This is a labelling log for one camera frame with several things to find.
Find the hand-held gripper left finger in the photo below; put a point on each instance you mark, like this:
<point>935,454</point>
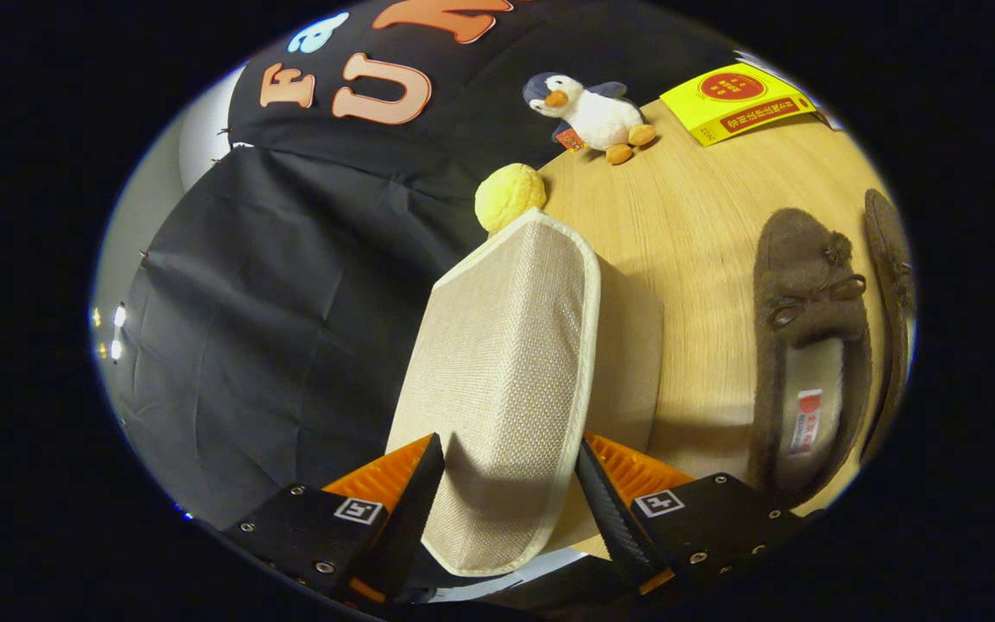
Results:
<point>407,518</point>

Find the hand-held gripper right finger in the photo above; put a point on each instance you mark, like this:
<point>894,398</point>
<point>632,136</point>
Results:
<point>610,510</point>

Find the beige fabric storage box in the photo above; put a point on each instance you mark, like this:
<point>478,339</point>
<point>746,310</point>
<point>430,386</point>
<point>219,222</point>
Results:
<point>506,363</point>

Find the brown fuzzy shoe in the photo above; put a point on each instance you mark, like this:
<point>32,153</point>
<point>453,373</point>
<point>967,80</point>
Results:
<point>808,285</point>
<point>893,276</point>

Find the yellow bun plush toy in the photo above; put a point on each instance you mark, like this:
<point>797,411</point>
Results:
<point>508,197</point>

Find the penguin plush toy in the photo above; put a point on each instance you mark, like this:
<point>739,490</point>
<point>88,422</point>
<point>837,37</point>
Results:
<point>597,117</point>

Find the yellow book with red label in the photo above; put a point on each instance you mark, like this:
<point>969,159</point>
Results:
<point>735,104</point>

